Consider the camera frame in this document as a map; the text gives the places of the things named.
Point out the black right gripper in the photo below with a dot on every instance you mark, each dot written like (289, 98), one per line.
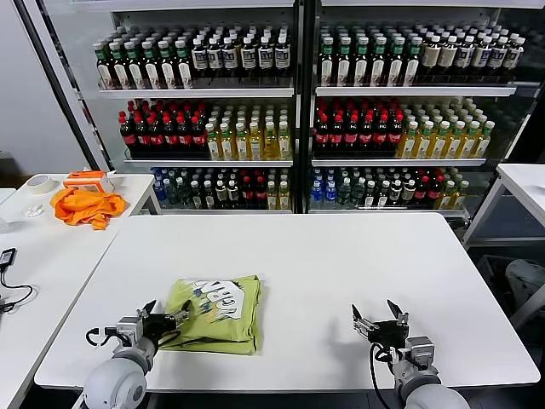
(388, 334)

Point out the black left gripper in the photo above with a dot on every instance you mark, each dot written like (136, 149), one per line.
(156, 327)

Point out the light green t-shirt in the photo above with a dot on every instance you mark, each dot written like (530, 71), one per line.
(230, 336)

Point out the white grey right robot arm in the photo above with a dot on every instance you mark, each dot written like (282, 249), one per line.
(426, 392)

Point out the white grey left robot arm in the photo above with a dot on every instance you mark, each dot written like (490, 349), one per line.
(115, 383)

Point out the white shelf board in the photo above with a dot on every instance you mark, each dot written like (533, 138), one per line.
(191, 93)
(404, 91)
(221, 211)
(396, 162)
(204, 163)
(383, 210)

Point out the green tinted water bottle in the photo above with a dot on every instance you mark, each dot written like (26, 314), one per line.
(172, 194)
(345, 194)
(184, 194)
(359, 194)

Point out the small dark white cap bottle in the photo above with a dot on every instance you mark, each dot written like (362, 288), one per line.
(409, 194)
(396, 194)
(195, 197)
(371, 196)
(208, 197)
(232, 196)
(383, 196)
(220, 196)

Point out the blue water bottle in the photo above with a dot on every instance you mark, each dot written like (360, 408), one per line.
(159, 191)
(331, 192)
(317, 194)

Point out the crumpled orange cloth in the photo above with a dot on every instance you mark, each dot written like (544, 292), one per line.
(85, 209)

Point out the yellow juice bottle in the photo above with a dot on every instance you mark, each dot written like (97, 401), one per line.
(483, 142)
(283, 198)
(270, 145)
(424, 142)
(213, 145)
(409, 142)
(271, 198)
(255, 145)
(227, 145)
(469, 142)
(461, 196)
(439, 142)
(447, 197)
(284, 144)
(241, 145)
(454, 142)

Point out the grey slanted metal leg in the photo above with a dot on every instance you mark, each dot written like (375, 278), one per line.
(530, 307)

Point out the grey crumpled bag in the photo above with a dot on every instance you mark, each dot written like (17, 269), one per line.
(526, 277)

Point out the orange and white box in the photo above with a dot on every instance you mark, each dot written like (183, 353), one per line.
(81, 176)

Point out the small black device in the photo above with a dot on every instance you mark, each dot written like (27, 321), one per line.
(7, 257)

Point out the small white plastic piece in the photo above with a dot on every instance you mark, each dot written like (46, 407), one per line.
(34, 210)

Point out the beige masking tape roll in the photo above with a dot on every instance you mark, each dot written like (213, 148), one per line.
(50, 185)

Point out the green cap dark tea bottle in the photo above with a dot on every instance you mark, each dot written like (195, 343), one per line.
(327, 64)
(412, 64)
(150, 68)
(396, 64)
(379, 64)
(134, 68)
(183, 68)
(104, 68)
(167, 68)
(119, 68)
(344, 64)
(361, 64)

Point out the white cap navy label bottle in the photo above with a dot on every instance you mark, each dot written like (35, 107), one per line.
(464, 57)
(480, 57)
(281, 57)
(513, 57)
(230, 59)
(199, 59)
(265, 59)
(214, 59)
(247, 59)
(497, 57)

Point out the white cap cream label bottle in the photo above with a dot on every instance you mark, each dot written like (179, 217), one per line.
(447, 57)
(430, 57)

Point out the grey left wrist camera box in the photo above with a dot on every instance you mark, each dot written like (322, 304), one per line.
(130, 330)

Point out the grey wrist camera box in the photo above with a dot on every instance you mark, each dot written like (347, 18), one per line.
(130, 330)
(420, 351)

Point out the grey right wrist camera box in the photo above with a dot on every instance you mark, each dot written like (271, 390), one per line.
(420, 351)

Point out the black vertical cabinet post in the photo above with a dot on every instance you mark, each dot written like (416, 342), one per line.
(304, 106)

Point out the black slanted frame pole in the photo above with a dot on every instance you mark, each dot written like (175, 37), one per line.
(61, 85)

